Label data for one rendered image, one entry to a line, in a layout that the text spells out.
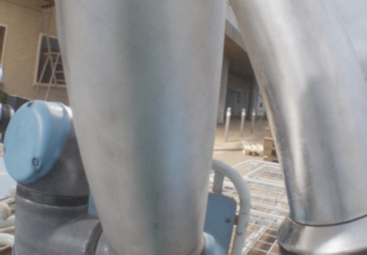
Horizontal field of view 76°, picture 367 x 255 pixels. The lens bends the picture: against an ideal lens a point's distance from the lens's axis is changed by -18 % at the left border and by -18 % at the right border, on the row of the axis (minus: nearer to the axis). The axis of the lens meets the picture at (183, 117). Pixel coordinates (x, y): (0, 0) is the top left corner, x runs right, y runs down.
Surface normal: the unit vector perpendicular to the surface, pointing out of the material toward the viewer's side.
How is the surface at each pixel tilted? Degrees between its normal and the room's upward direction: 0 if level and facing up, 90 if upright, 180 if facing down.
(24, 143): 75
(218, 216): 90
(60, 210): 83
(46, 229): 81
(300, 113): 101
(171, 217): 114
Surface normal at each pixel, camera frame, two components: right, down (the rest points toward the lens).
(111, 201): -0.40, 0.48
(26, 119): -0.41, -0.21
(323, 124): -0.48, 0.07
